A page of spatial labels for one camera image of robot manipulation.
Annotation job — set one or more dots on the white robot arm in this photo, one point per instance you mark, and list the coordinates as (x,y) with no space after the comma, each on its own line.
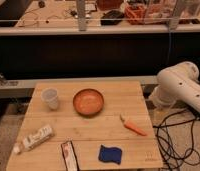
(178,82)

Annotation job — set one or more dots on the blue sponge cloth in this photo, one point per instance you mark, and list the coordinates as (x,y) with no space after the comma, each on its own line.
(110,154)

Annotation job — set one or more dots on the orange bowl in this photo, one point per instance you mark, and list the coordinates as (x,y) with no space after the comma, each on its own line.
(88,102)

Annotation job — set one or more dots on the metal post on shelf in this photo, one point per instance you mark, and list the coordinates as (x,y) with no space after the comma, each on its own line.
(80,4)

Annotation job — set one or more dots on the orange toy carrot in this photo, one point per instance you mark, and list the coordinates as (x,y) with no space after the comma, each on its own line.
(130,125)

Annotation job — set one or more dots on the red white flat packet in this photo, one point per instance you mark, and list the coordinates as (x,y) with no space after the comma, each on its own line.
(69,156)

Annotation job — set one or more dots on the wooden board table top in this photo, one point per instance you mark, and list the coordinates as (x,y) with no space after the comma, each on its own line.
(121,99)

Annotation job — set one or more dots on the orange crate on shelf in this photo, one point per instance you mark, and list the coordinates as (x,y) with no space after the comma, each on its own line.
(135,15)

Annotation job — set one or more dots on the black object on shelf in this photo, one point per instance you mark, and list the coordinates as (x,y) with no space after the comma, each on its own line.
(112,17)

